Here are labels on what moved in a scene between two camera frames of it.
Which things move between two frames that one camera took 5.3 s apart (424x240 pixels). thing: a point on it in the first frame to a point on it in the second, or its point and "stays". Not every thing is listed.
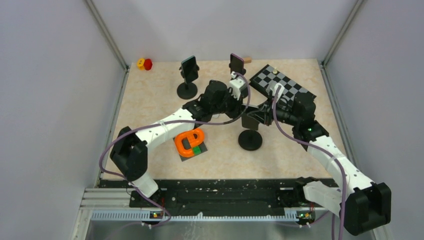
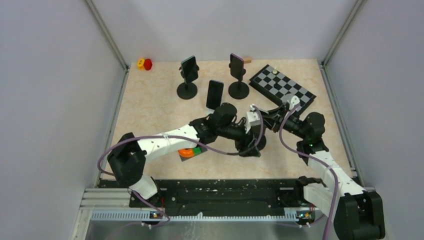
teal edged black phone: x=189 y=68 stays
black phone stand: x=187 y=91 stays
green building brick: x=196 y=150 stays
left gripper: x=238 y=108 to x=248 y=148
